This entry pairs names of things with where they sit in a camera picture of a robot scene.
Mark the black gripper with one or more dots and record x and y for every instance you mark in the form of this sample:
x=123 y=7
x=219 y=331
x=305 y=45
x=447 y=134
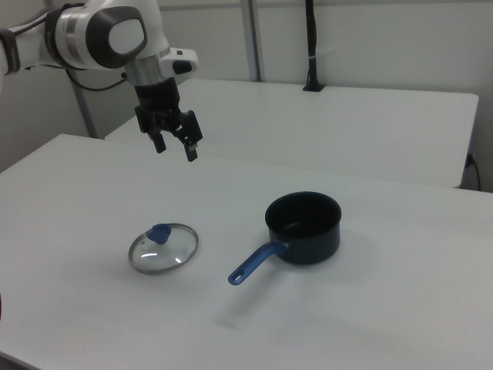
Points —
x=158 y=96

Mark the glass lid with blue knob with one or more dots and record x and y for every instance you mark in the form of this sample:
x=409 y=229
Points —
x=163 y=250

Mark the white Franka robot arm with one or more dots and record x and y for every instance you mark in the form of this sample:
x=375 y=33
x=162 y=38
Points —
x=127 y=36

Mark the white rectangular table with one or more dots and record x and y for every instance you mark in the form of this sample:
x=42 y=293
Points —
x=327 y=127

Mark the black pole with base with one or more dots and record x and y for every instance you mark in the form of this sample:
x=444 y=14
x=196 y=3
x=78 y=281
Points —
x=312 y=38

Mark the grey slim partition post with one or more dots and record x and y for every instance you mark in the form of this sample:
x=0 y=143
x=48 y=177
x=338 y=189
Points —
x=84 y=108

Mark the grey wide partition post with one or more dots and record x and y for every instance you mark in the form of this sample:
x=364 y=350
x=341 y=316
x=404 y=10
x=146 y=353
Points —
x=252 y=38

